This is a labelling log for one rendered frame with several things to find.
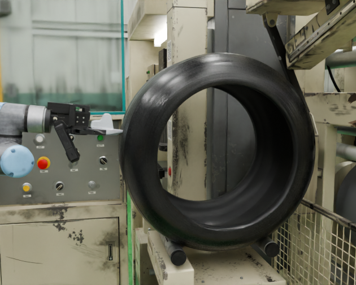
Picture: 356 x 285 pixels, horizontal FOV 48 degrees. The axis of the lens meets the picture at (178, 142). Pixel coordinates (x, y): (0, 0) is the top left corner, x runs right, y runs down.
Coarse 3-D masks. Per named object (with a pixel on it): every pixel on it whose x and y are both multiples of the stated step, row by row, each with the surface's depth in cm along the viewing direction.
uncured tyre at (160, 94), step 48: (144, 96) 107; (240, 96) 137; (288, 96) 111; (144, 144) 105; (288, 144) 133; (144, 192) 106; (240, 192) 141; (288, 192) 114; (192, 240) 111; (240, 240) 113
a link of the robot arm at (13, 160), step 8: (0, 144) 96; (8, 144) 97; (16, 144) 99; (0, 152) 93; (8, 152) 92; (16, 152) 93; (24, 152) 94; (0, 160) 93; (8, 160) 92; (16, 160) 93; (24, 160) 94; (32, 160) 95; (0, 168) 93; (8, 168) 92; (16, 168) 93; (24, 168) 94; (32, 168) 96; (16, 176) 94
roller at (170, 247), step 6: (162, 240) 125; (168, 240) 120; (168, 246) 116; (174, 246) 114; (180, 246) 115; (168, 252) 114; (174, 252) 111; (180, 252) 111; (174, 258) 111; (180, 258) 111; (174, 264) 111; (180, 264) 111
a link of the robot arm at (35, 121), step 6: (30, 108) 107; (36, 108) 107; (42, 108) 108; (30, 114) 106; (36, 114) 106; (42, 114) 107; (30, 120) 106; (36, 120) 106; (42, 120) 107; (30, 126) 107; (36, 126) 107; (42, 126) 107; (36, 132) 109; (42, 132) 109
